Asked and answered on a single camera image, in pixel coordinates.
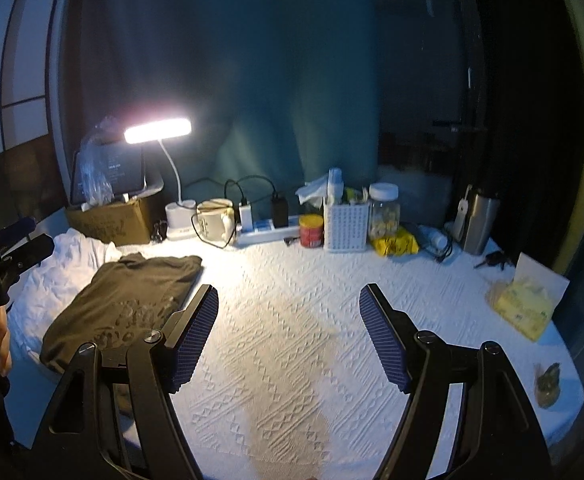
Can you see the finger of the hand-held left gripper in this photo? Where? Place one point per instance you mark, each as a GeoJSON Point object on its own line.
{"type": "Point", "coordinates": [29, 252]}
{"type": "Point", "coordinates": [17, 229]}

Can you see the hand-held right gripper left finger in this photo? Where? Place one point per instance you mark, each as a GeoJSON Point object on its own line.
{"type": "Point", "coordinates": [194, 340]}

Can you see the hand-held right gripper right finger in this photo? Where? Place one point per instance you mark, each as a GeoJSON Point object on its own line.
{"type": "Point", "coordinates": [384, 340]}

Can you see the dark olive t-shirt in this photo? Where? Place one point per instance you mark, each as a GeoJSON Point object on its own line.
{"type": "Point", "coordinates": [122, 285]}

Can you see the white garment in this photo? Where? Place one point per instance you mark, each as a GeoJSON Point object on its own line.
{"type": "Point", "coordinates": [72, 255]}

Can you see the cardboard box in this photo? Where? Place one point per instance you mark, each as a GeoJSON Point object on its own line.
{"type": "Point", "coordinates": [112, 222]}

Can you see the clear plastic bag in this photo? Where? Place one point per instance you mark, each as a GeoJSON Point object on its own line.
{"type": "Point", "coordinates": [94, 180]}

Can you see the white textured tablecloth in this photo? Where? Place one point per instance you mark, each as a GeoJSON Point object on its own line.
{"type": "Point", "coordinates": [297, 310]}

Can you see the yellow snack bag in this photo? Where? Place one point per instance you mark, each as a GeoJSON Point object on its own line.
{"type": "Point", "coordinates": [394, 245]}

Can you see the small black gadget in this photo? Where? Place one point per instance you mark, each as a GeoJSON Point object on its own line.
{"type": "Point", "coordinates": [160, 232]}

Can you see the small white bottle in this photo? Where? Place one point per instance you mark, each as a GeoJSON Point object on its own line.
{"type": "Point", "coordinates": [436, 240]}

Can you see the white electric kettle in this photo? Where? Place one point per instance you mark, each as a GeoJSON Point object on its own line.
{"type": "Point", "coordinates": [212, 225]}

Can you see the black tablet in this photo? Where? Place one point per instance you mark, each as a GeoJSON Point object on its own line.
{"type": "Point", "coordinates": [122, 170]}

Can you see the white plastic basket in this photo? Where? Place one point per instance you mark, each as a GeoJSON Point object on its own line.
{"type": "Point", "coordinates": [347, 225]}

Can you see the clear jar with white lid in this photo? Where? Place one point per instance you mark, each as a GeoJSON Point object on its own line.
{"type": "Point", "coordinates": [384, 217]}

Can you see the white power strip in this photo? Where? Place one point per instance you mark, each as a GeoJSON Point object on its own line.
{"type": "Point", "coordinates": [267, 234]}

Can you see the red tin can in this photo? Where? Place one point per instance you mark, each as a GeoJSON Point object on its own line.
{"type": "Point", "coordinates": [312, 232]}

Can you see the white charger plug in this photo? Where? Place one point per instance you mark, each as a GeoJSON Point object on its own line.
{"type": "Point", "coordinates": [245, 217]}

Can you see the black car key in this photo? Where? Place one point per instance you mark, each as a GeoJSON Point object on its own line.
{"type": "Point", "coordinates": [496, 260]}

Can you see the yellow tissue pack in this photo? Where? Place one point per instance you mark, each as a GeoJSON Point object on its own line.
{"type": "Point", "coordinates": [521, 305]}

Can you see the stainless steel tumbler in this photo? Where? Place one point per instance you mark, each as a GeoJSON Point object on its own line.
{"type": "Point", "coordinates": [479, 225]}

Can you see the white hanging tag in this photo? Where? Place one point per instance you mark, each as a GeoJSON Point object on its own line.
{"type": "Point", "coordinates": [460, 210]}

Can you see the black power adapter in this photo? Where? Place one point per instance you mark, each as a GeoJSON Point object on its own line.
{"type": "Point", "coordinates": [280, 212]}

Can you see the white tissue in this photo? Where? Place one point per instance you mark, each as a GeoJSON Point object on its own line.
{"type": "Point", "coordinates": [312, 190]}

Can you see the white desk lamp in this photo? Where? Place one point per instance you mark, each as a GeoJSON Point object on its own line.
{"type": "Point", "coordinates": [157, 130]}

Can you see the teal curtain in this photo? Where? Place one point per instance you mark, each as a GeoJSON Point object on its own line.
{"type": "Point", "coordinates": [272, 85]}

